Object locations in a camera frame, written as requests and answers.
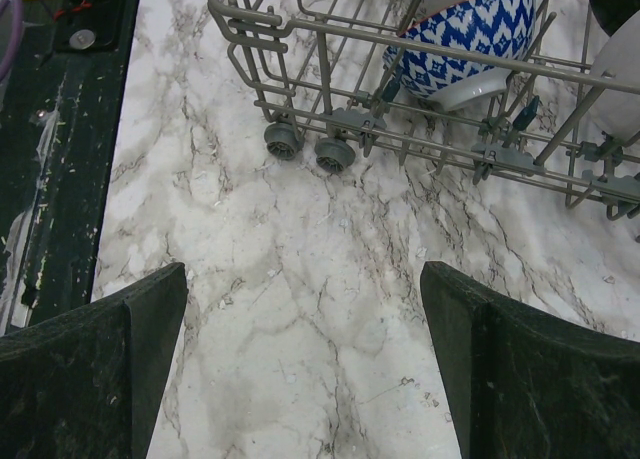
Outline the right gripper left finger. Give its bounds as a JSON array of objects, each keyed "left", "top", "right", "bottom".
[{"left": 1, "top": 263, "right": 188, "bottom": 458}]

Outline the black rimmed cream plate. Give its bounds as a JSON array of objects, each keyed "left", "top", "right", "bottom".
[{"left": 589, "top": 0, "right": 639, "bottom": 36}]

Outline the black mounting base bar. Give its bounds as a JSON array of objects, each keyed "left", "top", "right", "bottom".
[{"left": 1, "top": 0, "right": 139, "bottom": 334}]

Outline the grey wire dish rack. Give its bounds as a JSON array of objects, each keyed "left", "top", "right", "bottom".
[{"left": 207, "top": 0, "right": 639, "bottom": 221}]

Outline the blue rimmed white plate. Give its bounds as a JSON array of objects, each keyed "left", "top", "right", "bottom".
[{"left": 589, "top": 11, "right": 640, "bottom": 140}]

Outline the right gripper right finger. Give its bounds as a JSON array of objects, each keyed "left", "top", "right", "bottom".
[{"left": 420, "top": 261, "right": 639, "bottom": 458}]

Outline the blue zigzag patterned bowl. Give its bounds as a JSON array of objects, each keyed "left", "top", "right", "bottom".
[{"left": 396, "top": 0, "right": 536, "bottom": 112}]

